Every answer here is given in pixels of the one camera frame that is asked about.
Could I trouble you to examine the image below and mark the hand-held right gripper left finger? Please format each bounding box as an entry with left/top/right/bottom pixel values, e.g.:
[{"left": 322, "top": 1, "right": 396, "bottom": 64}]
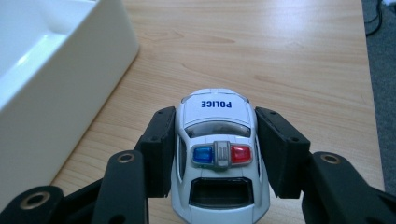
[{"left": 134, "top": 105, "right": 177, "bottom": 200}]

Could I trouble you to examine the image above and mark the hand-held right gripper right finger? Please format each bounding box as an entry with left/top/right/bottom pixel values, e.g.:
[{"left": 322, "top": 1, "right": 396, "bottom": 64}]
[{"left": 254, "top": 105, "right": 312, "bottom": 201}]

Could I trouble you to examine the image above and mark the white toy police car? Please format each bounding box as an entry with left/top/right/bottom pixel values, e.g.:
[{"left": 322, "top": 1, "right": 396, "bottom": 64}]
[{"left": 170, "top": 88, "right": 272, "bottom": 224}]

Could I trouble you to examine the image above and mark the white plastic storage bin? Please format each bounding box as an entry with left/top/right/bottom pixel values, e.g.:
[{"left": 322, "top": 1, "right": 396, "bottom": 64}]
[{"left": 0, "top": 0, "right": 140, "bottom": 213}]

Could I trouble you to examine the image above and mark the black floor cable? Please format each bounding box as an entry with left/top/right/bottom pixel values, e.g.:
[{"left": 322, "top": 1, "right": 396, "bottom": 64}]
[{"left": 362, "top": 0, "right": 385, "bottom": 37}]

